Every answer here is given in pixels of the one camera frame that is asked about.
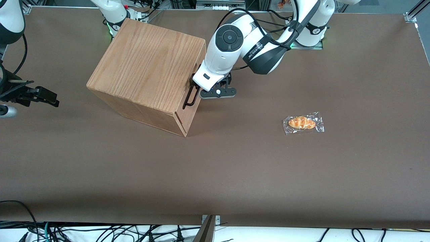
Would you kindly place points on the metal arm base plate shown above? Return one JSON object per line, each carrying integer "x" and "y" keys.
{"x": 319, "y": 46}
{"x": 139, "y": 15}

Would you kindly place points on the small metal mounting bracket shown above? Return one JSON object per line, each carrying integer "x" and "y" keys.
{"x": 217, "y": 220}

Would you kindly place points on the metal corner bracket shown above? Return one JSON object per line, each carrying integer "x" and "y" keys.
{"x": 27, "y": 9}
{"x": 410, "y": 17}

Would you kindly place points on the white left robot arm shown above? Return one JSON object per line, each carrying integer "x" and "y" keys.
{"x": 223, "y": 60}

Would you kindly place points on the bread roll in clear wrapper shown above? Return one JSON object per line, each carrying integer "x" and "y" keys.
{"x": 302, "y": 122}

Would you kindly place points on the oak wooden drawer cabinet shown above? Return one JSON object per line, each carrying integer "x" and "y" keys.
{"x": 144, "y": 64}

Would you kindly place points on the aluminium frame profile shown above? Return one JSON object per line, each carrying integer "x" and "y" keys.
{"x": 420, "y": 7}

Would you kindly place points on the aluminium profile post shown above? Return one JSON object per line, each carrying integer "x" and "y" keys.
{"x": 206, "y": 232}

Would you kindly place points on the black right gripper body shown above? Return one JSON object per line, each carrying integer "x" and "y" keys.
{"x": 13, "y": 91}

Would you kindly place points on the orange background item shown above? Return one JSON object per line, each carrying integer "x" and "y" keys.
{"x": 282, "y": 4}

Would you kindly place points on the brown table cover sheet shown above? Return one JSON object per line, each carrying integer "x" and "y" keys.
{"x": 268, "y": 168}

